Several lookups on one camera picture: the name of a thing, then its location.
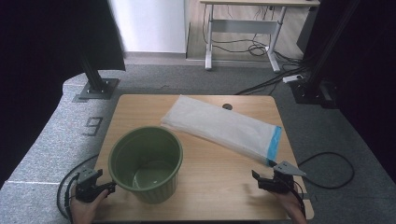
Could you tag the white-legged wooden desk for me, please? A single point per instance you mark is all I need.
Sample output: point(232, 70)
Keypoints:
point(246, 26)

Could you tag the white power strip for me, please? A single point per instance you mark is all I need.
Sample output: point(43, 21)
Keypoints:
point(292, 78)

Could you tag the black curtain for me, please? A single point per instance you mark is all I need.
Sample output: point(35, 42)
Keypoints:
point(37, 62)
point(373, 62)

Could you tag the person's left hand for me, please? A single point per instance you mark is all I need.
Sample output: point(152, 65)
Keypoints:
point(82, 213)

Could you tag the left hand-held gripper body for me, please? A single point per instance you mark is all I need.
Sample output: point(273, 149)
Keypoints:
point(84, 189)

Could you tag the white bag with blue band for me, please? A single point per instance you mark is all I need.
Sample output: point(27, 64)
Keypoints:
point(218, 124)

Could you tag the person's right hand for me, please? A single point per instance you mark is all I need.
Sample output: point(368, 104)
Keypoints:
point(294, 207)

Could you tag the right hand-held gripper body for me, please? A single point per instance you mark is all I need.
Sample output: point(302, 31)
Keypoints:
point(281, 182)

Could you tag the green plastic trash bin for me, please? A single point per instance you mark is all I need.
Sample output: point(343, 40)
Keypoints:
point(146, 146)

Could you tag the black metal stand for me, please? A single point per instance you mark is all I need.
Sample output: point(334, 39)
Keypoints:
point(314, 74)
point(95, 81)

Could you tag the round black table grommet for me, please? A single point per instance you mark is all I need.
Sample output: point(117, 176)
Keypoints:
point(227, 106)

